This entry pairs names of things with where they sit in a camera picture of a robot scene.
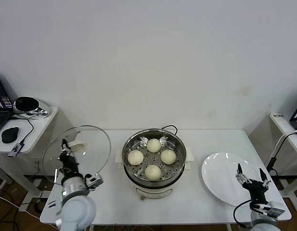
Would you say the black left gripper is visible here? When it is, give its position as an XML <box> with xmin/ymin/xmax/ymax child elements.
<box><xmin>58</xmin><ymin>139</ymin><xmax>80</xmax><ymax>174</ymax></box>

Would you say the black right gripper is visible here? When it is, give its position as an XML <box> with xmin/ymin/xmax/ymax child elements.
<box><xmin>235</xmin><ymin>163</ymin><xmax>272</xmax><ymax>205</ymax></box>

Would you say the round glass lid cream handle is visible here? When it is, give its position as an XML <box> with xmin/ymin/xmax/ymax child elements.
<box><xmin>42</xmin><ymin>124</ymin><xmax>112</xmax><ymax>185</ymax></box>

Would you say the white steamed baozi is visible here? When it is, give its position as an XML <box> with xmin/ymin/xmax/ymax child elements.
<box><xmin>161</xmin><ymin>149</ymin><xmax>177</xmax><ymax>166</ymax></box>
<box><xmin>144</xmin><ymin>164</ymin><xmax>162</xmax><ymax>182</ymax></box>
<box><xmin>127</xmin><ymin>150</ymin><xmax>144</xmax><ymax>166</ymax></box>
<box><xmin>147</xmin><ymin>138</ymin><xmax>161</xmax><ymax>154</ymax></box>

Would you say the stainless steel steamer pot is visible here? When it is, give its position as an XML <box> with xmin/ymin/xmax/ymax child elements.
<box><xmin>114</xmin><ymin>129</ymin><xmax>194</xmax><ymax>189</ymax></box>

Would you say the round white plate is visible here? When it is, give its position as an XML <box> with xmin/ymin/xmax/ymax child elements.
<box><xmin>201</xmin><ymin>152</ymin><xmax>263</xmax><ymax>206</ymax></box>

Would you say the black computer mouse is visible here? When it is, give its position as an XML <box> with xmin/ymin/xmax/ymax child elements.
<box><xmin>0</xmin><ymin>126</ymin><xmax>20</xmax><ymax>144</ymax></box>

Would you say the shiny chrome black device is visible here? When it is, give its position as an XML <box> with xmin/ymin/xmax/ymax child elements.
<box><xmin>12</xmin><ymin>96</ymin><xmax>52</xmax><ymax>117</ymax></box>

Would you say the black laptop purple screen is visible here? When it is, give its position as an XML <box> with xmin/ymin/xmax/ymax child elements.
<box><xmin>0</xmin><ymin>71</ymin><xmax>14</xmax><ymax>137</ymax></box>

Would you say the cream electric cooker base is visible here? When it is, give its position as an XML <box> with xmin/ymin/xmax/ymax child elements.
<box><xmin>123</xmin><ymin>166</ymin><xmax>187</xmax><ymax>202</ymax></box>

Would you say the black cable with plug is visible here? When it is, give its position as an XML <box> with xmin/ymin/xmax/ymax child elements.
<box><xmin>265</xmin><ymin>132</ymin><xmax>297</xmax><ymax>178</ymax></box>

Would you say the white wall socket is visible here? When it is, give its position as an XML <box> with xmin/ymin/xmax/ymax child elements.
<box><xmin>32</xmin><ymin>160</ymin><xmax>42</xmax><ymax>175</ymax></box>

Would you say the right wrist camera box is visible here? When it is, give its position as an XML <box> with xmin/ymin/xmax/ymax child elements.
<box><xmin>256</xmin><ymin>200</ymin><xmax>286</xmax><ymax>218</ymax></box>

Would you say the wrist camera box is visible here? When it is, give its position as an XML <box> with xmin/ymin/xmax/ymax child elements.
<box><xmin>84</xmin><ymin>173</ymin><xmax>104</xmax><ymax>192</ymax></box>
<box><xmin>256</xmin><ymin>200</ymin><xmax>286</xmax><ymax>218</ymax></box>

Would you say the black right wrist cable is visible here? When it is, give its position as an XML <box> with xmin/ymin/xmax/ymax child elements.
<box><xmin>233</xmin><ymin>199</ymin><xmax>254</xmax><ymax>229</ymax></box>

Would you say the black usb hub cable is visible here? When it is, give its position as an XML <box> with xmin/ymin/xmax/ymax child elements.
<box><xmin>11</xmin><ymin>115</ymin><xmax>35</xmax><ymax>145</ymax></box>

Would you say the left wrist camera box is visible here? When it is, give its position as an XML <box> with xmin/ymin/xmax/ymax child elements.
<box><xmin>84</xmin><ymin>173</ymin><xmax>104</xmax><ymax>192</ymax></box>

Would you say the white floor cable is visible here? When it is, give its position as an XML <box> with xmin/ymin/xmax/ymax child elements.
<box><xmin>0</xmin><ymin>193</ymin><xmax>41</xmax><ymax>221</ymax></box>

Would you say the black floor cable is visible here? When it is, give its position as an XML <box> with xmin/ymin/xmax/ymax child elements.
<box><xmin>0</xmin><ymin>188</ymin><xmax>14</xmax><ymax>223</ymax></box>

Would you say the black cooker power cord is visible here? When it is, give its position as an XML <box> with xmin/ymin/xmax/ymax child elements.
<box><xmin>160</xmin><ymin>124</ymin><xmax>178</xmax><ymax>136</ymax></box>

